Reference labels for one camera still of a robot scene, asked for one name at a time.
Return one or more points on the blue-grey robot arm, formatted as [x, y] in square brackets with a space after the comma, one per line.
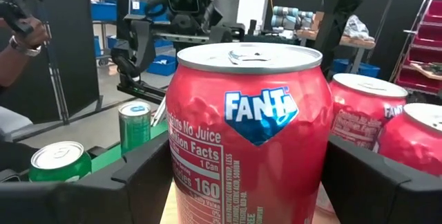
[288, 16]

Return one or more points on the clear plastic bag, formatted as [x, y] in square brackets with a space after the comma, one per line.
[357, 27]

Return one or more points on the metal rack with red bins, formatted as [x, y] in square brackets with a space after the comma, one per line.
[424, 40]

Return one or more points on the white metal bracket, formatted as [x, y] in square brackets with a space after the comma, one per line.
[159, 113]

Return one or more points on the red Fanta can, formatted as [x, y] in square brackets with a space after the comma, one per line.
[248, 113]
[362, 113]
[414, 144]

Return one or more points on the person's hand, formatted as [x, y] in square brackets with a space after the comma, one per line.
[36, 34]

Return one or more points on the wooden workbench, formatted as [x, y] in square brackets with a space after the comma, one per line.
[428, 69]
[345, 40]

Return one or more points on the green Sprite can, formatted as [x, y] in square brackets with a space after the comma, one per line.
[58, 168]

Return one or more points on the silver wristwatch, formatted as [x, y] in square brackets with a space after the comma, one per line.
[24, 49]

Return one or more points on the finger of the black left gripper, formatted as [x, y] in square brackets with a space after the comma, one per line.
[226, 34]
[144, 44]

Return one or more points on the black partition panel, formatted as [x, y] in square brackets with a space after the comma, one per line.
[72, 44]

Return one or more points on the blue storage bin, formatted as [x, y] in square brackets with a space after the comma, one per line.
[355, 68]
[103, 11]
[162, 65]

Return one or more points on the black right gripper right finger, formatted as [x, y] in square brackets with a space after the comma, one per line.
[380, 203]

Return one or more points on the slim green can blue tab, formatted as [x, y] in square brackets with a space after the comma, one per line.
[134, 130]

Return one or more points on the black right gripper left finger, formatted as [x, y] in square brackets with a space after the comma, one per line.
[103, 203]

